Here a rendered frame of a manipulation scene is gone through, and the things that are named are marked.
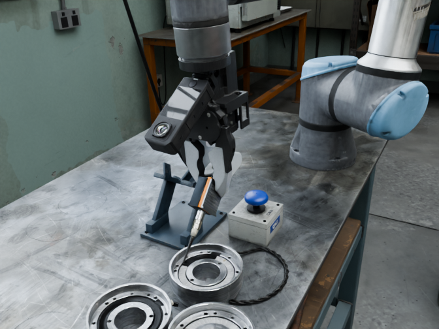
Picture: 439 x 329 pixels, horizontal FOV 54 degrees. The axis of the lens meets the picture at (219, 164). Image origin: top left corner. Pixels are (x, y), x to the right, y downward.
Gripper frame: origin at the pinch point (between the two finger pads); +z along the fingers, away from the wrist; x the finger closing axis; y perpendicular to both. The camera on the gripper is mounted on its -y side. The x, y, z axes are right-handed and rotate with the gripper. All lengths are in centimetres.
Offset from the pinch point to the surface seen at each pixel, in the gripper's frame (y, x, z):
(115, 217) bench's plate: -2.6, 20.8, 9.8
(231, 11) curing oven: 182, 114, 1
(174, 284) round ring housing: -13.5, -3.0, 7.0
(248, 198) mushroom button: 5.9, -3.2, 4.1
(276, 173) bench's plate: 28.4, 3.8, 11.8
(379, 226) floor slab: 139, 8, 96
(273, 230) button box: 7.0, -6.9, 9.8
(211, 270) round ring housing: -6.7, -4.0, 9.4
